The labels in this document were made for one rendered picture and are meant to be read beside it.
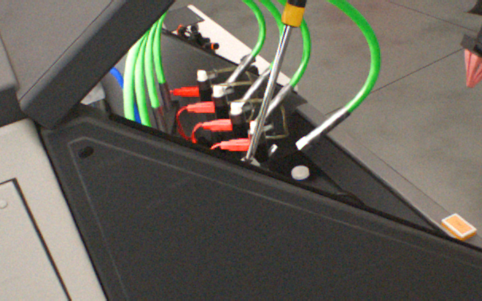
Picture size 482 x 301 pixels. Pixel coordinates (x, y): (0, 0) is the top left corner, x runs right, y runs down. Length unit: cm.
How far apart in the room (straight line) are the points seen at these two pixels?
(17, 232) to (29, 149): 8
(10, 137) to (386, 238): 46
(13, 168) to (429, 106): 282
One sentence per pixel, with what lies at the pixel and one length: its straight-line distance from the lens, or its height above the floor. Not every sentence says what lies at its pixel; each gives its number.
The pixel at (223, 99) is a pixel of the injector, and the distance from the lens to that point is 117.
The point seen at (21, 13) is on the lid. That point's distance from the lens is 64.
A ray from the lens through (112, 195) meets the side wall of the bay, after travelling 58.
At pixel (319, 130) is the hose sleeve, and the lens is 96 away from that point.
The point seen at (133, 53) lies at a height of 135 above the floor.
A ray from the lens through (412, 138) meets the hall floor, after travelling 301.
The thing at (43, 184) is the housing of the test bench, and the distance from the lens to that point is 56.
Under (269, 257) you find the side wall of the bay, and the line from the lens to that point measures 70.
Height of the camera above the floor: 170
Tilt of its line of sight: 34 degrees down
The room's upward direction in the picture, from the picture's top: 11 degrees counter-clockwise
